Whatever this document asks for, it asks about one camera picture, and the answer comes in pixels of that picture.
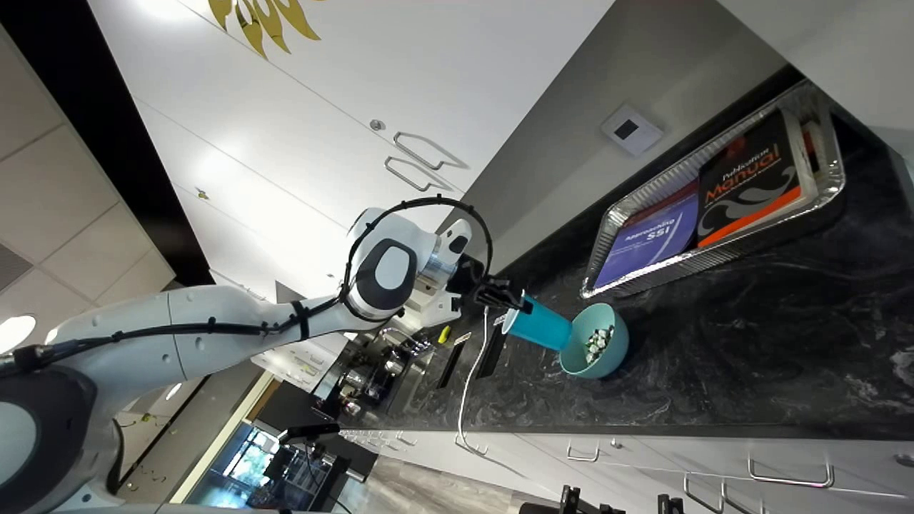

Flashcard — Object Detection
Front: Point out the silver metal tray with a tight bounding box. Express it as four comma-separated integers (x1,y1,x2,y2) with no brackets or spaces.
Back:
581,82,852,303

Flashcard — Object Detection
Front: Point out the white upper cabinet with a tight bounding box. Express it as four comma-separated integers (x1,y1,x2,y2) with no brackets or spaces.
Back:
82,0,616,309

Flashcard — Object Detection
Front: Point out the white wall thermostat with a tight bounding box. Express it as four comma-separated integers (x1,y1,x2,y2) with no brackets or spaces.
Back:
598,101,669,159

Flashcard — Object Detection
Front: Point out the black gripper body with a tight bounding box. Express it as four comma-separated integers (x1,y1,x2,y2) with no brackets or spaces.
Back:
414,231,492,319

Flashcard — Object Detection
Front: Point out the teal bowl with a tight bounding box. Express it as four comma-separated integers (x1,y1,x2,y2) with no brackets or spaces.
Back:
558,299,632,382

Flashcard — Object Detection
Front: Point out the metal drawer handle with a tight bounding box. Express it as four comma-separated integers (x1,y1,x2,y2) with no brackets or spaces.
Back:
678,472,732,514
746,455,838,493

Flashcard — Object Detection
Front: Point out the metal cabinet handle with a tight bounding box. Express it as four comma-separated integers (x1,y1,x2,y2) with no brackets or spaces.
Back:
384,154,451,196
392,128,471,175

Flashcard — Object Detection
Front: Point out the purple blue book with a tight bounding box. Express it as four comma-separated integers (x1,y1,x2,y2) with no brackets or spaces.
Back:
592,181,705,292

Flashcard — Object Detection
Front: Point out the blue cup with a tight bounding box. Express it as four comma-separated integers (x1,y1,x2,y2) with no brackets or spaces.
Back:
496,293,576,353

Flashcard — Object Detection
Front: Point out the white hanging cable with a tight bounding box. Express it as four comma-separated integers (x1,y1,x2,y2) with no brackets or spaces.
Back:
455,303,496,442

